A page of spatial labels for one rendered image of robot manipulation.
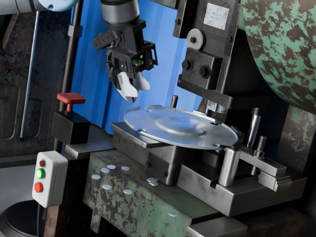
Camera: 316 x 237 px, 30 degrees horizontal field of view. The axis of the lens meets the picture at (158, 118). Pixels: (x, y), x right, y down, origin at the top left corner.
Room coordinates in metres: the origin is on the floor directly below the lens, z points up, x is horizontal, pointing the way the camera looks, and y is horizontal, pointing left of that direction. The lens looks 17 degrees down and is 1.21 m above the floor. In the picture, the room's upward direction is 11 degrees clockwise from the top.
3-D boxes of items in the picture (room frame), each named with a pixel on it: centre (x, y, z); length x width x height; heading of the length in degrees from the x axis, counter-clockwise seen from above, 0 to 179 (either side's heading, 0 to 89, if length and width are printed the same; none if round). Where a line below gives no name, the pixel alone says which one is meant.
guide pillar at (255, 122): (1.49, -0.25, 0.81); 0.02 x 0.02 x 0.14
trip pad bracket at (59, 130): (1.56, 0.23, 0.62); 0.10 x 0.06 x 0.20; 45
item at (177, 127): (1.41, -0.06, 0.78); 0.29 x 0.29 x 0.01
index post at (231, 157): (1.29, -0.18, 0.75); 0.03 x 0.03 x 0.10; 45
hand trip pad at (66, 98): (1.57, 0.25, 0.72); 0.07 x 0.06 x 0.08; 135
